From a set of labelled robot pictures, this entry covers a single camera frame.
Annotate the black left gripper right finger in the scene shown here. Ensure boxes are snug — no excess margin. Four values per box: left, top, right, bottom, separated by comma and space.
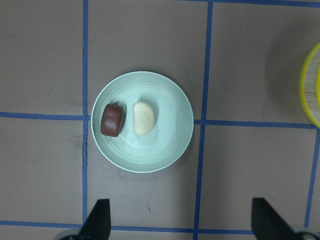
251, 197, 300, 240

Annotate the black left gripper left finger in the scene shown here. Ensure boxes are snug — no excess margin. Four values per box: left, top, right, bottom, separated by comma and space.
79, 199, 111, 240

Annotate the white bun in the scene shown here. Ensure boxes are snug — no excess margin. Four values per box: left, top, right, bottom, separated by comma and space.
132, 102, 156, 136

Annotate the yellow steamer centre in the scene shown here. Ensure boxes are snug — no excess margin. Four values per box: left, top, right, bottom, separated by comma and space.
298, 42, 320, 128

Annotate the brown bun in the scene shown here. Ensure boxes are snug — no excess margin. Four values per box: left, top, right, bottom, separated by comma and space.
100, 102, 124, 137

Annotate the light green plate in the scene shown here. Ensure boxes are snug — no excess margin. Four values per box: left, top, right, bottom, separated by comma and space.
91, 71, 194, 173

